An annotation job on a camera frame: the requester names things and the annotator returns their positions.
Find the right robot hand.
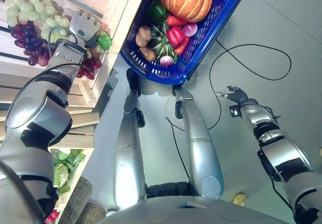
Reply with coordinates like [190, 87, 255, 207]
[215, 85, 250, 102]

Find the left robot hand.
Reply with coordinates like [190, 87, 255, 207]
[68, 9, 102, 49]

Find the light green bell pepper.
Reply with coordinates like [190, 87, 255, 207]
[96, 33, 113, 51]

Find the blue plastic shopping basket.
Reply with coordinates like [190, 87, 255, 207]
[119, 0, 247, 86]

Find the wooden produce crate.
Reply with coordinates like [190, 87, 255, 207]
[0, 0, 149, 109]

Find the purple grape bunch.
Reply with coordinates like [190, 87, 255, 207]
[11, 22, 102, 81]

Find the green grape bunch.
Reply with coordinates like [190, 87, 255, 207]
[5, 0, 71, 40]

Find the round brown potato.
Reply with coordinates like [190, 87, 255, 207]
[135, 25, 152, 47]

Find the right silver robot leg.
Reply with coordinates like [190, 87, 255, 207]
[172, 85, 225, 199]

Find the silver robot leg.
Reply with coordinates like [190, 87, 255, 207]
[112, 68, 147, 209]
[172, 85, 225, 199]

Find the long brown potato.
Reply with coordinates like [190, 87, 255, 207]
[139, 46, 157, 61]

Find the dark green bell pepper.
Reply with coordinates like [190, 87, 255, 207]
[146, 0, 167, 25]

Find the red chili pepper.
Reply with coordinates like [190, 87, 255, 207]
[174, 36, 191, 56]

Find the green striped squash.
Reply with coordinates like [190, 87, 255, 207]
[149, 23, 177, 60]

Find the small red onion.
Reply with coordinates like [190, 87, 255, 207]
[159, 55, 175, 67]

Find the large red onion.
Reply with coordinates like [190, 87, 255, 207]
[182, 22, 199, 37]

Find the red bell pepper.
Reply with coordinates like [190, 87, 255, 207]
[166, 26, 186, 46]

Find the orange-red carrot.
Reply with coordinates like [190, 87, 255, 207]
[166, 15, 188, 27]

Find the yellow object on floor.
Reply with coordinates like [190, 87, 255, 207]
[232, 191, 247, 207]

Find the orange pumpkin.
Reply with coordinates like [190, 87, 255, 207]
[157, 0, 213, 23]

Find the wooden crate with lettuce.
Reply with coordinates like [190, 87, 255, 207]
[0, 83, 101, 224]

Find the black robot pelvis block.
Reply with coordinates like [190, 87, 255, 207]
[146, 182, 196, 199]

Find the left silver robot leg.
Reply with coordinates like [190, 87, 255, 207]
[112, 68, 147, 209]

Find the silver robot torso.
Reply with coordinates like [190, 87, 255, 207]
[95, 195, 298, 224]

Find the green lettuce head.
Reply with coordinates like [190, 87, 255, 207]
[49, 148, 87, 195]

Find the small red pepper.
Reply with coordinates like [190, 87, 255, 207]
[44, 208, 60, 224]

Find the black floor cable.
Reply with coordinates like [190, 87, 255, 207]
[164, 38, 292, 180]

